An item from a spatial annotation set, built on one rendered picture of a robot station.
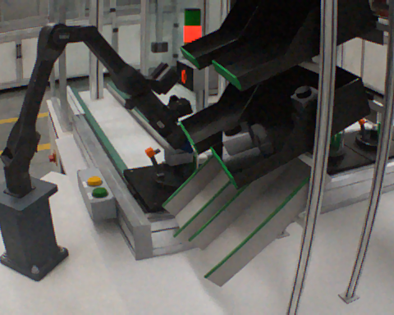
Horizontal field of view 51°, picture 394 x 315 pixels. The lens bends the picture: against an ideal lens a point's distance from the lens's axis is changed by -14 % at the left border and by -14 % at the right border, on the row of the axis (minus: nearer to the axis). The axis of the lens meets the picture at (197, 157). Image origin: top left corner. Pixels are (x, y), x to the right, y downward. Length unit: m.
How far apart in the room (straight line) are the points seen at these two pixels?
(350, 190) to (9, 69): 5.56
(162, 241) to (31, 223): 0.33
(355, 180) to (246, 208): 0.57
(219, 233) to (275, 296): 0.21
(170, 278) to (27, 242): 0.35
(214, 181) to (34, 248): 0.45
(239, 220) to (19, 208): 0.47
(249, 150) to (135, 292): 0.44
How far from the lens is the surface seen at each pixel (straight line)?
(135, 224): 1.10
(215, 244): 0.93
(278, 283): 1.08
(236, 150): 0.77
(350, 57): 6.87
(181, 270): 1.11
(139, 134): 1.75
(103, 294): 1.04
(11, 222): 1.06
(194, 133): 0.96
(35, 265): 1.11
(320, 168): 0.76
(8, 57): 6.42
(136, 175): 1.31
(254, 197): 0.92
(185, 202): 1.06
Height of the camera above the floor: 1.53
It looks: 23 degrees down
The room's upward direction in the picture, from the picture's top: 1 degrees clockwise
